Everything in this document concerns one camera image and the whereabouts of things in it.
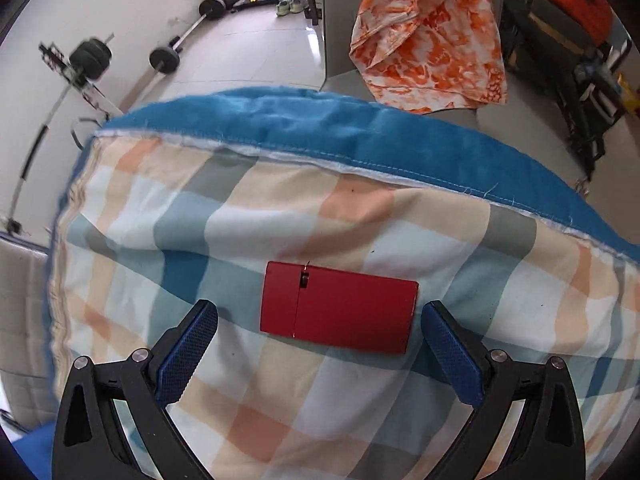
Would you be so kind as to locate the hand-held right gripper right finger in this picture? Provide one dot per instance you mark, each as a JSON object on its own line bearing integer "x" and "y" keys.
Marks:
{"x": 455, "y": 360}

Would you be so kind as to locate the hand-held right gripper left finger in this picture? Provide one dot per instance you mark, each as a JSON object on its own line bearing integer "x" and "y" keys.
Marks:
{"x": 187, "y": 355}

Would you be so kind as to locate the red box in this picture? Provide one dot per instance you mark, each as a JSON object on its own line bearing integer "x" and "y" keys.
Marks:
{"x": 340, "y": 307}

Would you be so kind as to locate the checked blanket with blue underside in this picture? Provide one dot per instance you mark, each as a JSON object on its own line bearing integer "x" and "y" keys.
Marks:
{"x": 350, "y": 200}

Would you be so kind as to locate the black barbell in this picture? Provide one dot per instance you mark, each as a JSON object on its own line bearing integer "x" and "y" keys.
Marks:
{"x": 165, "y": 59}

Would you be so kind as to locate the black metal rack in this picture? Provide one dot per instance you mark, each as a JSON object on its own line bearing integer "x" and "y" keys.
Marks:
{"x": 590, "y": 95}

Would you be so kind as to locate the black dumbbell weights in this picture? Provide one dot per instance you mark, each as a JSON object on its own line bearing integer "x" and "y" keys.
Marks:
{"x": 90, "y": 59}

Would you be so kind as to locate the orange floral cloth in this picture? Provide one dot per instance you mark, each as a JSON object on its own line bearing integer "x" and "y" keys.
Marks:
{"x": 430, "y": 45}

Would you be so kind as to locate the pair of pale shoes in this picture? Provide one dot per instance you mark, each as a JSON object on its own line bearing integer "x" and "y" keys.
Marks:
{"x": 291, "y": 6}

